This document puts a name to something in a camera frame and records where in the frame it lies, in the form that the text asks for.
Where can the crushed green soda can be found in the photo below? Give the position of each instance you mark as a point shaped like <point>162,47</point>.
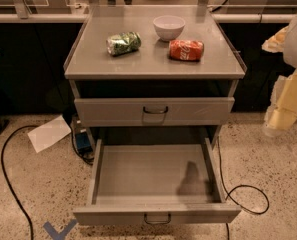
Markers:
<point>123,43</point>

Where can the crushed red cola can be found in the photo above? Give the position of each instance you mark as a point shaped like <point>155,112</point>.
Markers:
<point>186,50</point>

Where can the grey drawer cabinet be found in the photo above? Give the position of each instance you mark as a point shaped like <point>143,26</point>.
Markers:
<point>149,72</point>

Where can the white paper sheet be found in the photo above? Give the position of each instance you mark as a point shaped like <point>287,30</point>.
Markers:
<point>49,133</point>

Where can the blue power box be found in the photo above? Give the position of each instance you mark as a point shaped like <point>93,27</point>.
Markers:
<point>82,143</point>

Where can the white bowl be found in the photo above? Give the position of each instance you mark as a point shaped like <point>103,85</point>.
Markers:
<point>168,27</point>

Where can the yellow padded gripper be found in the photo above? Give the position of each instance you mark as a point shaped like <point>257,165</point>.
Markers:
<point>281,113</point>

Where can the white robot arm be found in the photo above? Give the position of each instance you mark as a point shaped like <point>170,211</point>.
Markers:
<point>285,41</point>

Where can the grey drawer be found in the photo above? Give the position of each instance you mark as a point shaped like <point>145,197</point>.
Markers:
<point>155,185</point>
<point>95,112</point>

